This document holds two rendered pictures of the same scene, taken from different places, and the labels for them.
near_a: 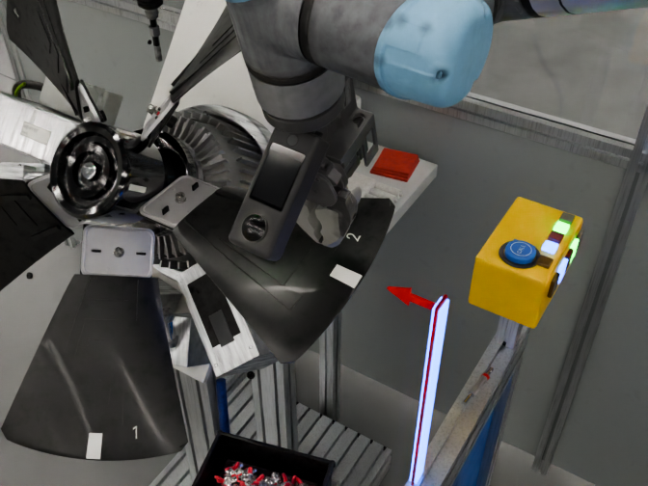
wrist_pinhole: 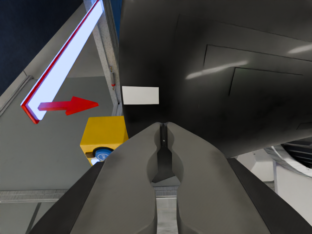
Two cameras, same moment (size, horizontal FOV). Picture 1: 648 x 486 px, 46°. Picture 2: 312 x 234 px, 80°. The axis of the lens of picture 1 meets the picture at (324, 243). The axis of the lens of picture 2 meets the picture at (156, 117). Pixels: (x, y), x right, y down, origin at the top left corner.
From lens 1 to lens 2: 0.68 m
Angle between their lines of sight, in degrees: 25
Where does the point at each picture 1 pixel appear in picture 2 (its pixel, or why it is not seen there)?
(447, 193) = not seen: hidden behind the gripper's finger
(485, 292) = (116, 125)
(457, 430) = (105, 49)
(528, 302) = (90, 130)
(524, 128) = (166, 190)
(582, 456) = not seen: hidden behind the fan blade
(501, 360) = (114, 95)
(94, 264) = not seen: outside the picture
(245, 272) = (272, 34)
